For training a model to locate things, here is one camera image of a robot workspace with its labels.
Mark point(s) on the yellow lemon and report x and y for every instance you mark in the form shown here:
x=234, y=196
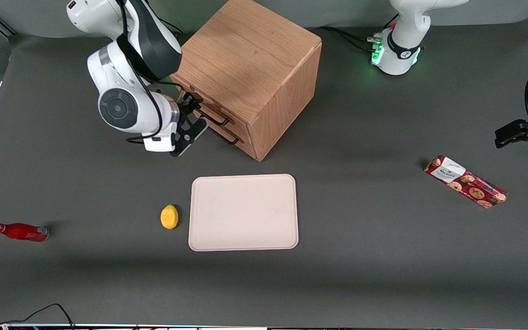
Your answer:
x=169, y=217

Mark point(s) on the beige plastic tray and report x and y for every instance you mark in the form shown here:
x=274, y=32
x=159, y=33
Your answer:
x=243, y=213

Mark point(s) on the wooden drawer cabinet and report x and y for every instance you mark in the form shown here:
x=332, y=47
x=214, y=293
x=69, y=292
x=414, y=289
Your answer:
x=255, y=55

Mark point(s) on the wooden board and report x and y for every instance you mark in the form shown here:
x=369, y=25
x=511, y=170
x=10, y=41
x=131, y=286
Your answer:
x=241, y=126

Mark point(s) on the red cookie box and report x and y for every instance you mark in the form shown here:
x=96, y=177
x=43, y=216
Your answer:
x=465, y=182

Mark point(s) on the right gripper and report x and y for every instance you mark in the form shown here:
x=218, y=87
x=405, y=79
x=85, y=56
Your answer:
x=187, y=110

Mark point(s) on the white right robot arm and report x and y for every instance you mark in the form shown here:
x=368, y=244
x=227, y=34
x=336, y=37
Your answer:
x=117, y=78

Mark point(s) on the red drink bottle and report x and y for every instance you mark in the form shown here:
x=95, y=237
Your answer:
x=21, y=232

